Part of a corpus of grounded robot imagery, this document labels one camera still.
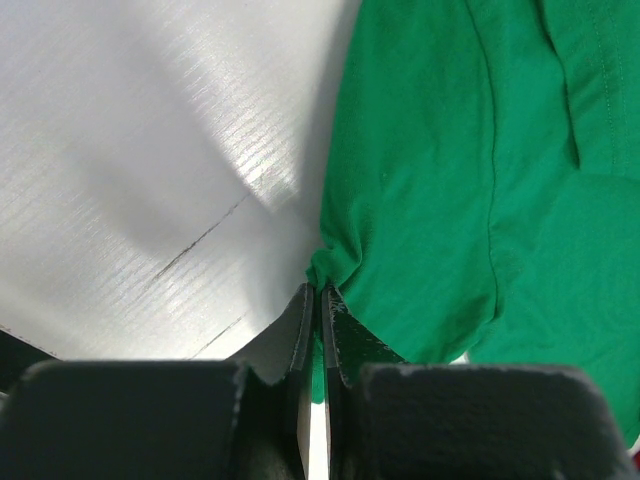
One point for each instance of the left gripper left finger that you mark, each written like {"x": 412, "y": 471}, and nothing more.
{"x": 272, "y": 436}

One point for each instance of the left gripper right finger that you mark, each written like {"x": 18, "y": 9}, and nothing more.
{"x": 347, "y": 346}

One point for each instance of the green t-shirt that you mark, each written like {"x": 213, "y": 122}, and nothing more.
{"x": 481, "y": 195}

